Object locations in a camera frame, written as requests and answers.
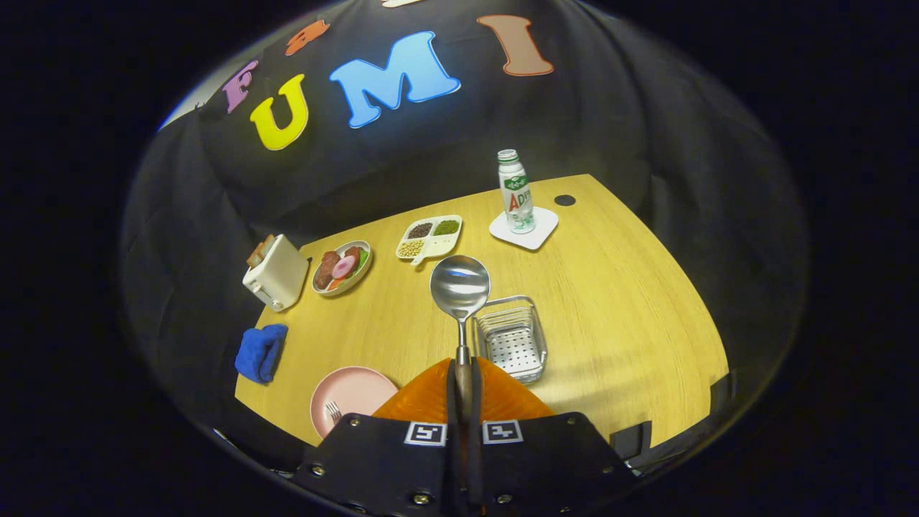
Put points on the pink plate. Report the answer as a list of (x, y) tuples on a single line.
[(359, 391)]

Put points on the white divided dish with beans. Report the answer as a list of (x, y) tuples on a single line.
[(438, 245)]

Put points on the white toaster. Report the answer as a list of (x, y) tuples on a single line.
[(283, 276)]

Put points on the white square coaster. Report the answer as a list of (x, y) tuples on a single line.
[(542, 230)]

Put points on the white drink bottle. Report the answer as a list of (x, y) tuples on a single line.
[(517, 194)]

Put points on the black table edge clamp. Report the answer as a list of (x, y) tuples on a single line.
[(632, 438)]

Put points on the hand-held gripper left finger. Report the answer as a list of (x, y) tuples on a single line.
[(451, 467)]

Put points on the toast slices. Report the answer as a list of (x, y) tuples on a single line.
[(258, 251)]

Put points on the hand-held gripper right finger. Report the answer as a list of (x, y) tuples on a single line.
[(477, 467)]

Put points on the plate with toy food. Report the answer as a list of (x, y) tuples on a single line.
[(341, 267)]

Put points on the blue towel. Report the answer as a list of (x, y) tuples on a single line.
[(260, 352)]

